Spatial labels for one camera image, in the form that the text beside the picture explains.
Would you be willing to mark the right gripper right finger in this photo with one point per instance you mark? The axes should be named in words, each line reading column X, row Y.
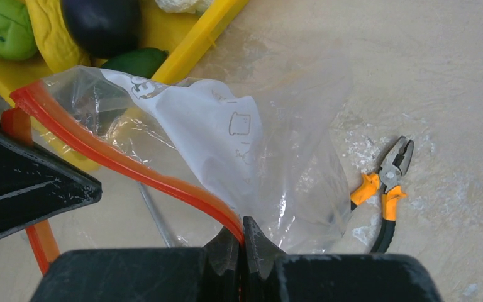
column 259, row 281

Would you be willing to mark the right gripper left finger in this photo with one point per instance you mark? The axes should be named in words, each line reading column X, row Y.
column 221, row 276

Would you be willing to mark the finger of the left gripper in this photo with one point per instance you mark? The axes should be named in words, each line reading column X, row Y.
column 35, row 185

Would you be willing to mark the clear orange zip bag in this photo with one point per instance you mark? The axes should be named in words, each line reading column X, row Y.
column 229, row 153

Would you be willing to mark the purple toy eggplant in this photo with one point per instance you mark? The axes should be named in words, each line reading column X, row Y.
column 103, row 28

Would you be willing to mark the dark green toy avocado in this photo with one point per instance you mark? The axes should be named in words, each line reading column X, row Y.
column 142, row 62

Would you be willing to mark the yellow black screwdriver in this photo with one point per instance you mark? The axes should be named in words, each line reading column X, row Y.
column 164, row 230

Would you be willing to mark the yellow plastic bin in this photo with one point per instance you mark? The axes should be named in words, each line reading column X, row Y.
column 185, row 36

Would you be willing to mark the green toy cabbage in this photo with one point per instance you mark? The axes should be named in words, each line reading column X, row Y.
column 17, row 41

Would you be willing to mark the orange black pliers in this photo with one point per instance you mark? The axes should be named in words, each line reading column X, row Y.
column 387, row 180

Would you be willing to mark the white toy cauliflower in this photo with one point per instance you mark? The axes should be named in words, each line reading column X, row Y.
column 184, row 6

